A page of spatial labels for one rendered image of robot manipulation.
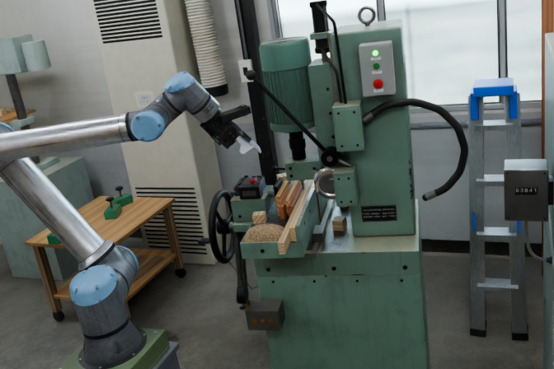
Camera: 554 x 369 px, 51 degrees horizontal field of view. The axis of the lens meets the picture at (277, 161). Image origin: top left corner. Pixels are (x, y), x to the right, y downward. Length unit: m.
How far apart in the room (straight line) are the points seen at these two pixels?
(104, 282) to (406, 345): 1.06
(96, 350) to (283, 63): 1.11
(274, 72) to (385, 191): 0.55
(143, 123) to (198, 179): 1.88
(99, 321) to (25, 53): 2.27
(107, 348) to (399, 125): 1.18
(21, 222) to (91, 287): 2.26
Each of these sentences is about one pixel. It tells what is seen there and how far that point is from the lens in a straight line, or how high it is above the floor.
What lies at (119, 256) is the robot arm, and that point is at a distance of 2.13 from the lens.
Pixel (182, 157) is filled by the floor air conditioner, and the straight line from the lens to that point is 3.60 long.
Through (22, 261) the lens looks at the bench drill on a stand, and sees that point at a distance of 4.33.
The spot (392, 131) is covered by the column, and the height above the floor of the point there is 1.18.
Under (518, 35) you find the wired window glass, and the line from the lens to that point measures 3.30.
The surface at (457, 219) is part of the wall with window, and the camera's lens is 3.54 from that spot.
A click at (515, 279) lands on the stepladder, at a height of 0.29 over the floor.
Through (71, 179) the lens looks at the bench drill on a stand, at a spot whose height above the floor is 0.60.
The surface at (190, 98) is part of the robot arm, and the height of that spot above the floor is 1.39.
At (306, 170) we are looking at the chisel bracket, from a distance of 2.11.
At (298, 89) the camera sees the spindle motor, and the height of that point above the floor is 1.34.
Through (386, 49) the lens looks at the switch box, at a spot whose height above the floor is 1.46.
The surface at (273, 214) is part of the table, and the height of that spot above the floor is 0.90.
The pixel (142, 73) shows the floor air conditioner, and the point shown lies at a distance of 3.58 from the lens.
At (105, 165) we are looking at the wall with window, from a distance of 4.36.
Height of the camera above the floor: 1.73
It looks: 18 degrees down
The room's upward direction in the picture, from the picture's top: 8 degrees counter-clockwise
